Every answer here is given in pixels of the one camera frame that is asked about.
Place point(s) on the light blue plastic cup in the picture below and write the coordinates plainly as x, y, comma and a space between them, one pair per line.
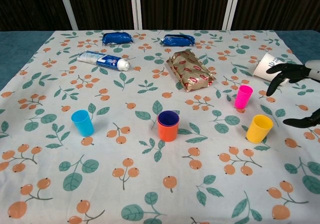
83, 125

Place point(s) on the orange plastic cup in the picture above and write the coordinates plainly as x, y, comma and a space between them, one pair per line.
168, 133

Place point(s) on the white paper cup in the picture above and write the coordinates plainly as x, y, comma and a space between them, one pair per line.
262, 68

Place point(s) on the white blue toothpaste tube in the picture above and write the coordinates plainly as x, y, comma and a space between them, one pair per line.
102, 58

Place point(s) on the floral tablecloth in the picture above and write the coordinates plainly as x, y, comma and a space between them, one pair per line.
150, 164

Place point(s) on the pink plastic cup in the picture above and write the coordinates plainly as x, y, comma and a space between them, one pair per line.
242, 97

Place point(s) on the yellow plastic cup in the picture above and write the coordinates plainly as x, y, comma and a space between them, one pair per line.
258, 131

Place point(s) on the gold foil snack packet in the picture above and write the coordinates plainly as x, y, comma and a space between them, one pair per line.
191, 71

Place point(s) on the dark blue plastic cup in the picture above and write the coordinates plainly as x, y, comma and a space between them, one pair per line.
168, 118

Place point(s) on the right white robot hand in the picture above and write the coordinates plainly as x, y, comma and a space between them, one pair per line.
292, 71

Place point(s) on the flat blue snack packet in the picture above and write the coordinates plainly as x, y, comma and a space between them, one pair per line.
177, 40

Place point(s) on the plump blue snack packet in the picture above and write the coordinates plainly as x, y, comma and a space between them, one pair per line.
117, 38

